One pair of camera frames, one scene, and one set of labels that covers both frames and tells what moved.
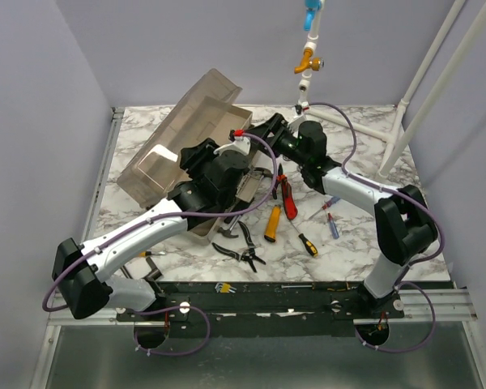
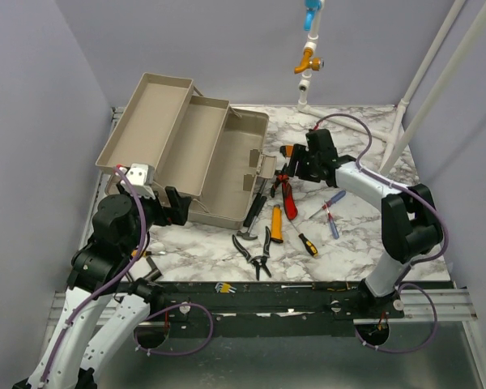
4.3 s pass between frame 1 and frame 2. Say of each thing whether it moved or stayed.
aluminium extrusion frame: stayed
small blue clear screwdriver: stayed
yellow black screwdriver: stayed
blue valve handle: stayed
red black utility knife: stayed
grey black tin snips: moved
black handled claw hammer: moved
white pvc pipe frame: stayed
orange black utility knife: moved
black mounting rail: stayed
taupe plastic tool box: moved
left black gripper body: moved
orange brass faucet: stayed
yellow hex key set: stayed
